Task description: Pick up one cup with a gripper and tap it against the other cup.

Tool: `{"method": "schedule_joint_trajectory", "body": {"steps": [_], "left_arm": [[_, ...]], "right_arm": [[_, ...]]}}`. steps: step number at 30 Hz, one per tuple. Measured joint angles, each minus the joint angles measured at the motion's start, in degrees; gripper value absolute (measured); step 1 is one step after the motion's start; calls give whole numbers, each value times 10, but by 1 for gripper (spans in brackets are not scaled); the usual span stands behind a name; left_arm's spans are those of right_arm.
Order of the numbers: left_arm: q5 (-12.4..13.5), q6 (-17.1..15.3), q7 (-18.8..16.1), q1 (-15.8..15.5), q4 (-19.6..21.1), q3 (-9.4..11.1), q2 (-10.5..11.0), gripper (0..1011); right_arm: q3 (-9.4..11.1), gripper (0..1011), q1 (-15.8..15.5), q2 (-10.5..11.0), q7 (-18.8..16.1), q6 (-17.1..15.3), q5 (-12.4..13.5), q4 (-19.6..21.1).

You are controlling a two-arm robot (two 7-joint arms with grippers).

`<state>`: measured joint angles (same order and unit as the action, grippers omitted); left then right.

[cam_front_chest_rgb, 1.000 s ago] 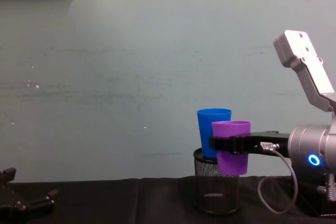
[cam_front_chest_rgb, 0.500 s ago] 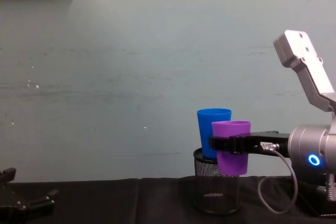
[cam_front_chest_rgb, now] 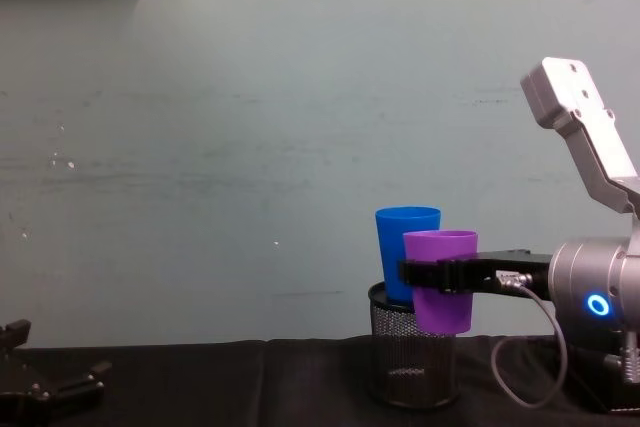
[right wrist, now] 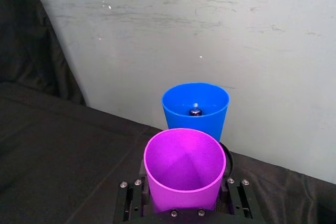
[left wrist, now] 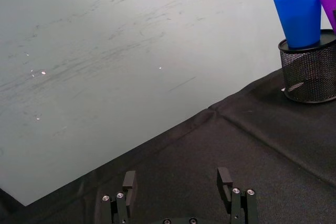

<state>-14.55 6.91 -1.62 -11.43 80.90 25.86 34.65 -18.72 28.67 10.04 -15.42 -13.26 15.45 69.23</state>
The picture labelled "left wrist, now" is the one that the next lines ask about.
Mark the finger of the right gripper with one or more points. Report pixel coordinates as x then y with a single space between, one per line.
334 22

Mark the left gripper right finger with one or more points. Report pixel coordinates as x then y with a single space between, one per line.
224 178

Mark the purple plastic cup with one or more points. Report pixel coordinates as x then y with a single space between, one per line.
329 6

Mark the black mesh pen holder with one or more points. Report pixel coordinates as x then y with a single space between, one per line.
309 74

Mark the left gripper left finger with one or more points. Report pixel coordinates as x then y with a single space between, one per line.
130 182

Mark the blue plastic cup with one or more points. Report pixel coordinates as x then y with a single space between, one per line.
302 19

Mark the black table cloth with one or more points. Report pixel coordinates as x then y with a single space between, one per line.
236 150

